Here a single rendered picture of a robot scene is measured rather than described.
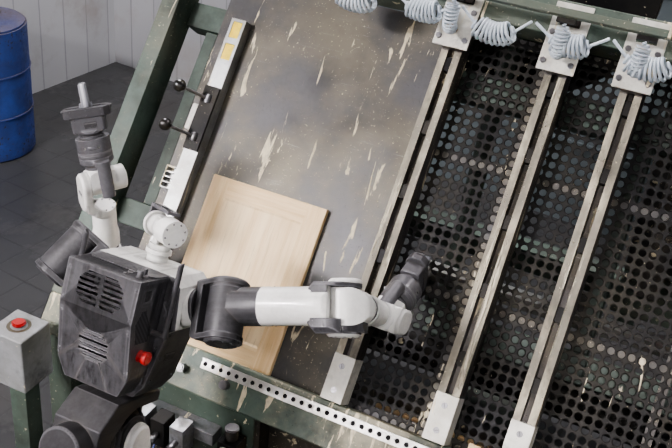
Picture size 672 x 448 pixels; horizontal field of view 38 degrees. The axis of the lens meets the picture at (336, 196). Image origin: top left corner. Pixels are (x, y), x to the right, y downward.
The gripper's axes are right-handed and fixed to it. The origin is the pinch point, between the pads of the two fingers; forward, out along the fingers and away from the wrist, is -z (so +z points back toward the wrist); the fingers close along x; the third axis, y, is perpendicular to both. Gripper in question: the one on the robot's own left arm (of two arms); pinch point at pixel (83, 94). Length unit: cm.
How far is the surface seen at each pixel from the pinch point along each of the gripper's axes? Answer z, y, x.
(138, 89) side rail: 9, -49, 8
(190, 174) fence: 33.0, -29.8, 20.9
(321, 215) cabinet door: 45, -9, 56
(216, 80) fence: 8, -40, 33
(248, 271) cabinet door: 58, -10, 34
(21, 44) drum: 19, -296, -76
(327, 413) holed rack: 89, 21, 49
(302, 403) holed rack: 87, 18, 43
